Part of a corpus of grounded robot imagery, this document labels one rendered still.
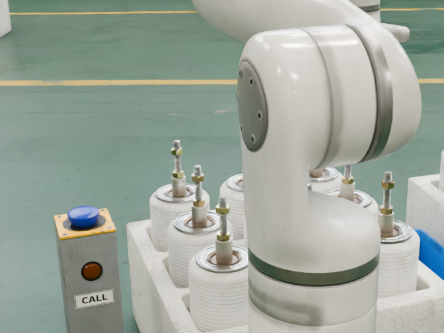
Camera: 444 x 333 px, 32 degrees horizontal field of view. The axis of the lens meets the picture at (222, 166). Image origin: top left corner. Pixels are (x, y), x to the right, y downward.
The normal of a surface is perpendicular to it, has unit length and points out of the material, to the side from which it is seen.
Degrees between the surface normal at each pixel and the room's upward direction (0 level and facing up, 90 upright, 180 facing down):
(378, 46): 33
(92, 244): 90
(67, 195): 0
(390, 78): 68
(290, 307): 90
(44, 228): 0
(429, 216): 90
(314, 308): 90
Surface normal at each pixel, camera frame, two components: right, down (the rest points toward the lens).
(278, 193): -0.77, 0.29
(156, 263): -0.03, -0.93
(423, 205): -0.97, 0.11
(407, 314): 0.30, 0.33
